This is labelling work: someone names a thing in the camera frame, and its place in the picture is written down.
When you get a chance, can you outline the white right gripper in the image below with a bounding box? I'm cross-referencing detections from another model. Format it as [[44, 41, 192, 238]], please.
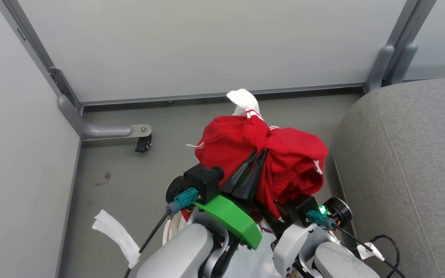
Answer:
[[273, 222, 325, 276]]

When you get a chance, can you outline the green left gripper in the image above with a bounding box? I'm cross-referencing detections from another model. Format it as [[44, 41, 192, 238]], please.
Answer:
[[194, 148, 268, 250]]

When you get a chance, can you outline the red knit garment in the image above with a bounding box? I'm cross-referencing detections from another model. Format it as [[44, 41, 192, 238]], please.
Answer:
[[186, 114, 329, 221]]

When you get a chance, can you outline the black caster wheel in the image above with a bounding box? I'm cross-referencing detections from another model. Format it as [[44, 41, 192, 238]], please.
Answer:
[[135, 134, 153, 153]]

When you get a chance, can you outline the grey fabric sofa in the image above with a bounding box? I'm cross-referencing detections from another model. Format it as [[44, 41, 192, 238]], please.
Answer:
[[331, 76, 445, 278]]

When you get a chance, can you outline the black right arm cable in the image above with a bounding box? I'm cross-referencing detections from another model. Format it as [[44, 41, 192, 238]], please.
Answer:
[[333, 223, 406, 278]]

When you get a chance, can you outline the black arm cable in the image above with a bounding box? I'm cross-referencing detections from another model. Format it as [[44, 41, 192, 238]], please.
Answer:
[[124, 210, 172, 278], [333, 223, 406, 278]]

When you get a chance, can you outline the white cable tag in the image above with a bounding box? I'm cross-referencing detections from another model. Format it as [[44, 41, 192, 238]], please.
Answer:
[[358, 242, 385, 262]]

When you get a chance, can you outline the grey partition bottom rail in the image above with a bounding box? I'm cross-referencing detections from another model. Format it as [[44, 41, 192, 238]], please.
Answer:
[[80, 82, 366, 107]]

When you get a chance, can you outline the black braided cable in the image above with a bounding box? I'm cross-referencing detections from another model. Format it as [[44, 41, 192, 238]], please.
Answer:
[[365, 234, 401, 278]]

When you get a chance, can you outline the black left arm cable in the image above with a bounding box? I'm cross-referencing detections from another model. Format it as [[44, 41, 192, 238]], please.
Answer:
[[124, 210, 172, 278]]

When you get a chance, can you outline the white fabric strap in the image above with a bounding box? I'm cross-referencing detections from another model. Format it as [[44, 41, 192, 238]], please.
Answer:
[[92, 210, 141, 269]]

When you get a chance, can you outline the grey partition foot bracket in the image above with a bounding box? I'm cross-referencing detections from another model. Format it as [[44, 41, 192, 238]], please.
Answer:
[[57, 95, 152, 142]]

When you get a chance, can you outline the grey double partition post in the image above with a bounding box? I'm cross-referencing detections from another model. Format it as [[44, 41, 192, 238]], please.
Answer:
[[364, 0, 438, 93]]

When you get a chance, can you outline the grey slanted partition post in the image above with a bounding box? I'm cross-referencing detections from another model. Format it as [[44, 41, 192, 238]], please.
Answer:
[[0, 0, 82, 112]]

